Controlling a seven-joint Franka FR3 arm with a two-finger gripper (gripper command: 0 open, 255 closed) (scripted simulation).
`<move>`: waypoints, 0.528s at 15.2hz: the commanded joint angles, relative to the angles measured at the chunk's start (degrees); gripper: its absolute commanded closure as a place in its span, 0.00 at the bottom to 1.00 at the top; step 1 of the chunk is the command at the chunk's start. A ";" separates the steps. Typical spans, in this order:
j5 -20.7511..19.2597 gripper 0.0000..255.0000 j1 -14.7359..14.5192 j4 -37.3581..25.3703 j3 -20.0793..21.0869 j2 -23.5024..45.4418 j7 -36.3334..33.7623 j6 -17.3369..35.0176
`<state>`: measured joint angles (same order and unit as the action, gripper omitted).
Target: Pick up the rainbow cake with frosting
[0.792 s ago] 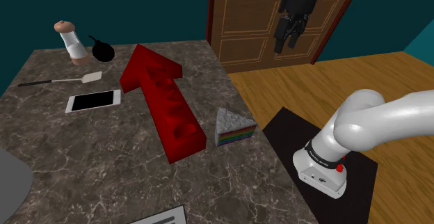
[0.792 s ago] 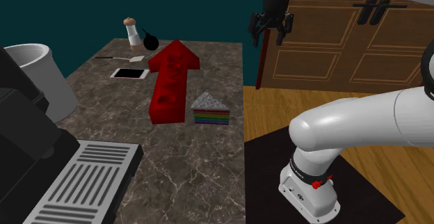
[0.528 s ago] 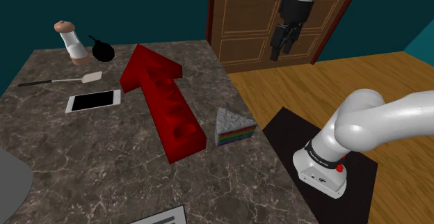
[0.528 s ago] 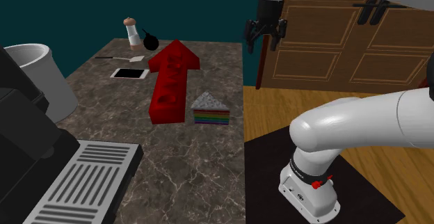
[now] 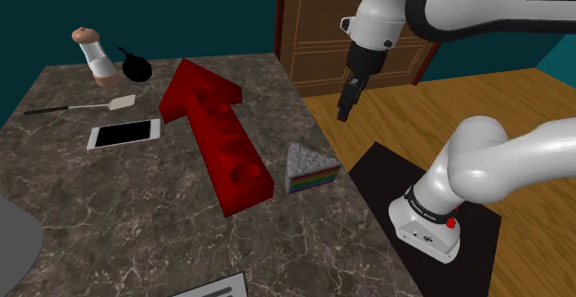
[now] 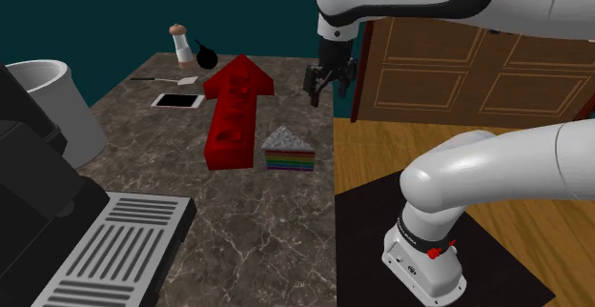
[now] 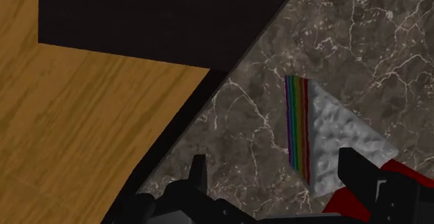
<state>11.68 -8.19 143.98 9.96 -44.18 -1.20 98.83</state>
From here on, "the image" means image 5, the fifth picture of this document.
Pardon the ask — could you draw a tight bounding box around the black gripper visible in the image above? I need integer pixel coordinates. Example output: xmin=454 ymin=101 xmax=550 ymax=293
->
xmin=336 ymin=40 xmax=387 ymax=123

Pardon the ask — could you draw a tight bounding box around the brown wooden door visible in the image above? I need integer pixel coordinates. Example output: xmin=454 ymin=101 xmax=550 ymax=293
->
xmin=273 ymin=0 xmax=443 ymax=99

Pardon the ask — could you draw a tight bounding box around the rainbow layer cake slice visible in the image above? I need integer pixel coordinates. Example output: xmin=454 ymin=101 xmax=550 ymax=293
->
xmin=284 ymin=141 xmax=342 ymax=196

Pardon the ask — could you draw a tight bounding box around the red arrow-shaped block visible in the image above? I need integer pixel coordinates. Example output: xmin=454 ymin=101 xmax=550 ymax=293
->
xmin=158 ymin=57 xmax=275 ymax=219

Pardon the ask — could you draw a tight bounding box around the black robot stand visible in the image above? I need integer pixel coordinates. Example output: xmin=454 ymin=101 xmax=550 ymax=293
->
xmin=348 ymin=141 xmax=503 ymax=297

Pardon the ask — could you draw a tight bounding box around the white smartphone with black screen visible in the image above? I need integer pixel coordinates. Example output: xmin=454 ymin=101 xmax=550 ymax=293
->
xmin=86 ymin=118 xmax=162 ymax=151

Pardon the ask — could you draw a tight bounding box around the white paper sheet with lines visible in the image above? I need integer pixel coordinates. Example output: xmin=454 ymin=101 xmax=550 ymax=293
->
xmin=173 ymin=271 xmax=249 ymax=297

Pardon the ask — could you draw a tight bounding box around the white and tan pepper mill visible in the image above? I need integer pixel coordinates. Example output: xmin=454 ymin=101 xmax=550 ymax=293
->
xmin=71 ymin=27 xmax=120 ymax=88

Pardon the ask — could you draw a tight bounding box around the grey rounded object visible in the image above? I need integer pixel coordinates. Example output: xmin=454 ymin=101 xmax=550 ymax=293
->
xmin=0 ymin=196 xmax=45 ymax=297

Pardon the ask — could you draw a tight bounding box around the white spatula with black handle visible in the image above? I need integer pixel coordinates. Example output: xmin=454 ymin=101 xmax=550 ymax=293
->
xmin=23 ymin=93 xmax=137 ymax=117

